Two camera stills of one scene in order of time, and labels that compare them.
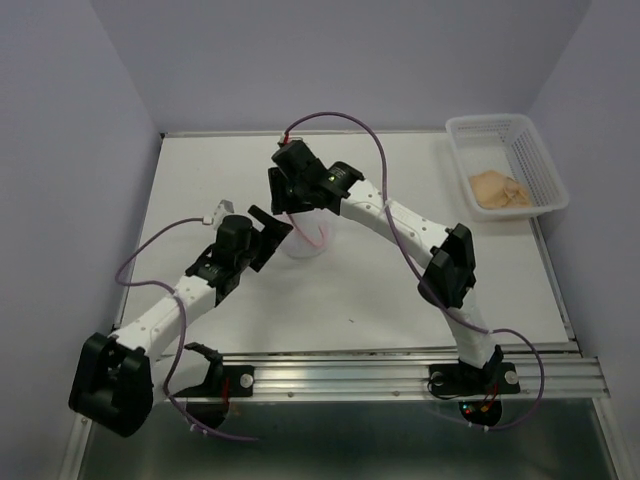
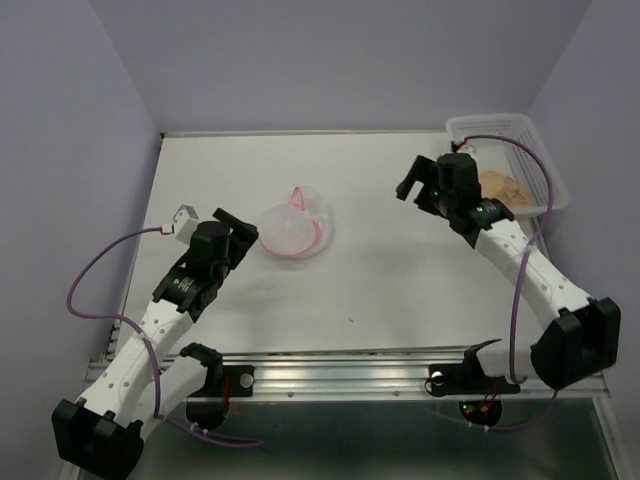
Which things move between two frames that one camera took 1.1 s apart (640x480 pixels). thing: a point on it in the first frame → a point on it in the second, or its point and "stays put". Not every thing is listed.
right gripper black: x=278 y=201 → x=421 y=171
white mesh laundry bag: x=311 y=232 stays put
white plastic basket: x=501 y=168 stays put
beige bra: x=493 y=190 stays put
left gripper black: x=270 y=238 → x=239 y=247
